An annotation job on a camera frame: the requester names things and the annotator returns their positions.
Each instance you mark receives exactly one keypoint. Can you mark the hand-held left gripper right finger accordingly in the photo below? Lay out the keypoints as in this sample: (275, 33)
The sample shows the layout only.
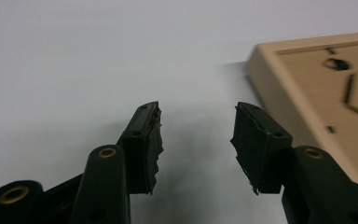
(258, 149)

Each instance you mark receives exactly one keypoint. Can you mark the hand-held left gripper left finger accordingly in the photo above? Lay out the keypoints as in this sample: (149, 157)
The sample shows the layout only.
(143, 149)

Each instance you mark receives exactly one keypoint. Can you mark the light wooden picture frame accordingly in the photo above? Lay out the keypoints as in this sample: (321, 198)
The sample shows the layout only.
(317, 93)

